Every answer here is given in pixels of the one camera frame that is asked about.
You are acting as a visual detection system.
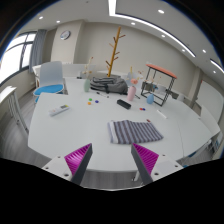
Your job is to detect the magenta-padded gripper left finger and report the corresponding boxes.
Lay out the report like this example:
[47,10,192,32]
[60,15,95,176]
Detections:
[41,143,94,186]

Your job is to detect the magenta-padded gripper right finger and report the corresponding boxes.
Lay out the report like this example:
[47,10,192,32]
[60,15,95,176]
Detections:
[130,142,185,186]

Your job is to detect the grey striped towel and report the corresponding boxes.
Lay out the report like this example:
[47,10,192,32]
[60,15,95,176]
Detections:
[106,119,165,145]

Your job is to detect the white marker pen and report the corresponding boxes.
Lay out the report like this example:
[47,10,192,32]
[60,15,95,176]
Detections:
[156,109,168,120]

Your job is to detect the white remote control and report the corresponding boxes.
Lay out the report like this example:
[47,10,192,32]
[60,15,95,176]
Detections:
[48,104,70,117]

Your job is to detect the black rectangular box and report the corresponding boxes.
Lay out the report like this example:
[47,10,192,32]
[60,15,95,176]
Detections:
[116,98,132,110]

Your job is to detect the blue vase with twigs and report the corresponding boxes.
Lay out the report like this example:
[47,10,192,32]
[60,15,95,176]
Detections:
[146,77,158,105]

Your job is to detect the pink vase with flowers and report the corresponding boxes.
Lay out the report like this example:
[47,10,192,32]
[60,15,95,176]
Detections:
[126,77,140,102]

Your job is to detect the black marker pen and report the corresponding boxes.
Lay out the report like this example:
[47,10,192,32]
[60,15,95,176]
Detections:
[96,91,110,99]

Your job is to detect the green vase with dried flowers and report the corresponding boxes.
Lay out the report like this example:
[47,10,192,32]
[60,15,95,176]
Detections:
[80,56,95,93]

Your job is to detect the grey backpack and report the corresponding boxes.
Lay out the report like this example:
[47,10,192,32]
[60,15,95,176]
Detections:
[89,76,129,95]

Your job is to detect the white chair with blue cushion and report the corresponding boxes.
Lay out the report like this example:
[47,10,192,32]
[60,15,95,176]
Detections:
[32,60,66,102]

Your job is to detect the white side desk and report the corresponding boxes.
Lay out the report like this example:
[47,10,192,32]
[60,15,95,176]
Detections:
[0,85,30,135]

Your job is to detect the black rack with orange top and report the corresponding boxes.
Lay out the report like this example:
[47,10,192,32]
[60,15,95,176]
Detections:
[140,63,178,107]

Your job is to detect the wooden coat stand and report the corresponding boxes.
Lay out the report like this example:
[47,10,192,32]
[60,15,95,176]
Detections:
[105,26,127,78]

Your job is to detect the grey curtain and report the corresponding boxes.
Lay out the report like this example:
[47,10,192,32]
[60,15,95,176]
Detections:
[29,29,48,74]

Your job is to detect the black-framed window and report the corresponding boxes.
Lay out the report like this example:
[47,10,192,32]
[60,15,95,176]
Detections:
[0,31,37,84]

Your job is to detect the recessed ceiling lights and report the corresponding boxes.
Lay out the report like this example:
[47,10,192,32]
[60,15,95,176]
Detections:
[38,8,209,54]

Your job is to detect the round wall clock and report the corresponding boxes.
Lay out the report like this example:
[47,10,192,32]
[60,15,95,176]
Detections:
[60,30,72,41]

